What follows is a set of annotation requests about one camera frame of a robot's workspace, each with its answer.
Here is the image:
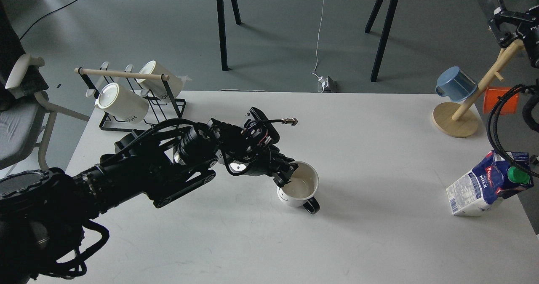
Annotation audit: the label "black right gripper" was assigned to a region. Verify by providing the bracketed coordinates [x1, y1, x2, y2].
[488, 0, 539, 68]

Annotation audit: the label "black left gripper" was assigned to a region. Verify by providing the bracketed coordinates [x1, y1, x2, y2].
[211, 107, 299, 188]

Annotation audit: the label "white mug black handle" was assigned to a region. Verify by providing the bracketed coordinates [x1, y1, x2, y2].
[277, 161, 320, 214]

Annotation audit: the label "blue white milk carton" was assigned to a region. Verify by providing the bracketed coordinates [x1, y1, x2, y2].
[446, 151, 534, 217]

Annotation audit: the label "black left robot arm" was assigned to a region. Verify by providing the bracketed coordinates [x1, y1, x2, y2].
[0, 107, 299, 284]

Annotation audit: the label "orange mug on tree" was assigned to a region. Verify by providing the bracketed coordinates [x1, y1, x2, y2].
[483, 87, 520, 115]

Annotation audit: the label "blue mug on tree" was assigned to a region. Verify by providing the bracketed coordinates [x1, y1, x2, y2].
[435, 66, 478, 103]

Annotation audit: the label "grey power plug box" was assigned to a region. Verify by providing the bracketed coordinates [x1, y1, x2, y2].
[318, 75, 337, 93]

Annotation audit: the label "wooden mug tree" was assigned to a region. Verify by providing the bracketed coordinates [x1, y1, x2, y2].
[432, 39, 524, 138]

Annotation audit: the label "black table legs right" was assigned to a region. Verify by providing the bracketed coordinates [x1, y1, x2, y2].
[364, 0, 399, 83]

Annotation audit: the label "black table legs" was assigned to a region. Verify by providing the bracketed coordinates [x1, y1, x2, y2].
[214, 0, 243, 71]
[364, 0, 399, 83]

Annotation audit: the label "white mug on rack rear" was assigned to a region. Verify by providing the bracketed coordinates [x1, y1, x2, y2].
[136, 61, 184, 103]

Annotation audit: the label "white mug on rack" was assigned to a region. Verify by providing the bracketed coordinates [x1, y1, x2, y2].
[136, 61, 184, 103]
[94, 83, 149, 124]

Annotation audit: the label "white mug on rack front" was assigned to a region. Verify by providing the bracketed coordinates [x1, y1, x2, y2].
[94, 83, 149, 124]

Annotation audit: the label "black table legs left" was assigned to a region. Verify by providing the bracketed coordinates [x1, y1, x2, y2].
[214, 0, 243, 71]

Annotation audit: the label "black wire mug rack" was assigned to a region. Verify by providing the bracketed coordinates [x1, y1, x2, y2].
[75, 62, 190, 132]

